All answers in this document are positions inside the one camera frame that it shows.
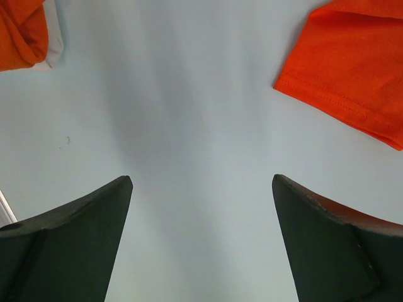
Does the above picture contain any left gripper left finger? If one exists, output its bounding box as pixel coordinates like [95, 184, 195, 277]
[1, 176, 133, 301]

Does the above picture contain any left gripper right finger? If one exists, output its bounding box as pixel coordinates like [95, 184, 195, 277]
[272, 174, 402, 301]

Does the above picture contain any orange t shirt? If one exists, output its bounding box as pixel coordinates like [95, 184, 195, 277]
[1, 0, 48, 71]
[274, 1, 402, 150]

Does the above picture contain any folded white t shirt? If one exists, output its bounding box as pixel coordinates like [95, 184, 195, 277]
[32, 0, 64, 71]

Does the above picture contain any folded orange t shirt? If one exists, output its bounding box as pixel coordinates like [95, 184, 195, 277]
[1, 0, 48, 71]

